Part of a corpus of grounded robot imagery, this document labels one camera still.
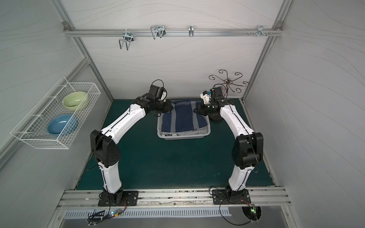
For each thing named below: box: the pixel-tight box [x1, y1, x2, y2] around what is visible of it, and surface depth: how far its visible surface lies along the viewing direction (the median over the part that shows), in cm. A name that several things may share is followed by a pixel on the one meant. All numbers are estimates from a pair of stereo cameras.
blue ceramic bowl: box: [47, 114, 79, 136], surface depth 65 cm
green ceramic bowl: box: [61, 91, 88, 111], surface depth 73 cm
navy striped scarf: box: [161, 100, 209, 133], surface depth 84 cm
